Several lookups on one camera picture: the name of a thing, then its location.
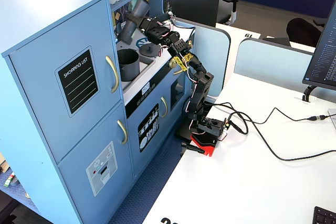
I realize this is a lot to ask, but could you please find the silver laptop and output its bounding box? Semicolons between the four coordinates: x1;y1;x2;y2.
327;108;336;128

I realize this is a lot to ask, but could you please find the gold dishwasher door handle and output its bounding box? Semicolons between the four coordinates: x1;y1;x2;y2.
160;96;169;119

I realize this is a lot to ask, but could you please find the green red white marker box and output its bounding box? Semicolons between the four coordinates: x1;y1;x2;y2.
3;172;19;187

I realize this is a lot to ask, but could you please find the thin black usb cable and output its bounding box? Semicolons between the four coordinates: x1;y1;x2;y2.
227;107;328;135

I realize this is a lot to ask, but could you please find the black office chair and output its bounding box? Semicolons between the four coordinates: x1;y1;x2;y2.
286;17;329;48

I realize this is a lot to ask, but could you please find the dark gray pot lid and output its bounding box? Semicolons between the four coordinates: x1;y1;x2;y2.
139;43;162;58

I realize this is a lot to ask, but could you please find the long light blue desk divider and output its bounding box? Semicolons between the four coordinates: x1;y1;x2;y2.
233;37;336;104

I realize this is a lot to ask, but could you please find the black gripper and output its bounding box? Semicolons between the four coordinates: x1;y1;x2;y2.
125;13;182;47

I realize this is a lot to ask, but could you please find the blue freezer door with dispenser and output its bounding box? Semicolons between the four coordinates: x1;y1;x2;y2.
57;102;134;224

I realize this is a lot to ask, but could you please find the blue fridge door with chalkboard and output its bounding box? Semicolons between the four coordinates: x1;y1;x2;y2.
9;0;124;164

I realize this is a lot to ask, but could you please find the blue dishwasher door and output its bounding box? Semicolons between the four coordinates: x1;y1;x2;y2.
127;91;172;180

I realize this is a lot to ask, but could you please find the dark gray toy pot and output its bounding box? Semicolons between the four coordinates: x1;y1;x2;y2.
117;48;141;82

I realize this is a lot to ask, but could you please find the red robot base plate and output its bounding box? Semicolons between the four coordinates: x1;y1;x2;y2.
189;132;220;158

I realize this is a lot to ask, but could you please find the gold fridge door handle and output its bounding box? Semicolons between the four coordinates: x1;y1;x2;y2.
105;55;120;94

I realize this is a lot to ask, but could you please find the black table clamp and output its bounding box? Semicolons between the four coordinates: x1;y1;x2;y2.
180;142;206;155

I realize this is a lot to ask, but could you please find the lit computer monitor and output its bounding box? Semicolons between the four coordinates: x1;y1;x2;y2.
302;0;336;91

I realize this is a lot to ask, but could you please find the black keyboard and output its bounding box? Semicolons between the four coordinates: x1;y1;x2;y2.
313;206;336;224

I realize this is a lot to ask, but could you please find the thick black power cable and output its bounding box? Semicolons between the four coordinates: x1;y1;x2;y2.
209;102;336;162

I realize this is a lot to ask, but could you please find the black monitor stand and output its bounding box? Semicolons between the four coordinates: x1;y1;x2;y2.
301;84;317;103

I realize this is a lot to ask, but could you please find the white toy sink basin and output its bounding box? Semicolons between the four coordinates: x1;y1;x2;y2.
117;49;156;94

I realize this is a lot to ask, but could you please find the black dell monitor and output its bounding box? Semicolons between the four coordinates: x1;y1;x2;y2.
162;0;222;28

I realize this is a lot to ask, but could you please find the rounded light blue desk divider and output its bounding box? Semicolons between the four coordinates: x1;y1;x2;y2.
174;16;232;98

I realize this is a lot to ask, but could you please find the blue wooden toy kitchen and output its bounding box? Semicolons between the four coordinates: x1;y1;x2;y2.
0;0;196;224

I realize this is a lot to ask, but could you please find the thin black camera cable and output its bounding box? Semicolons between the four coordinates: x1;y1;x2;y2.
166;2;196;51

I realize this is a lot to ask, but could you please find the gold freezer door handle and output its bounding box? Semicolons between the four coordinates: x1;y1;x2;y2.
117;120;129;145

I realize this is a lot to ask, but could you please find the small gripper camera board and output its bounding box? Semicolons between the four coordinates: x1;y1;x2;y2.
156;13;176;25

